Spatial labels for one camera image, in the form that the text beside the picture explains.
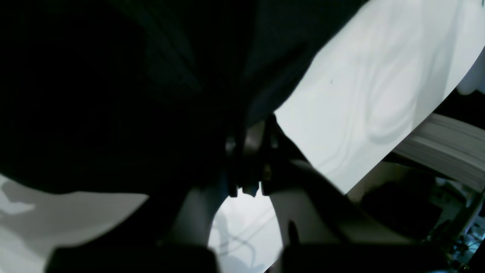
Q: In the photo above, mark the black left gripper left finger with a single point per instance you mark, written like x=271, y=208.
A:
x=168, y=233

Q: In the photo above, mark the aluminium table frame rail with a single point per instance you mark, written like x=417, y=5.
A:
x=451, y=147

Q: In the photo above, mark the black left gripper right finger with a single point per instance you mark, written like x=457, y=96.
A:
x=322, y=231

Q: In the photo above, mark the black t-shirt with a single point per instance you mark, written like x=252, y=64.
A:
x=120, y=96

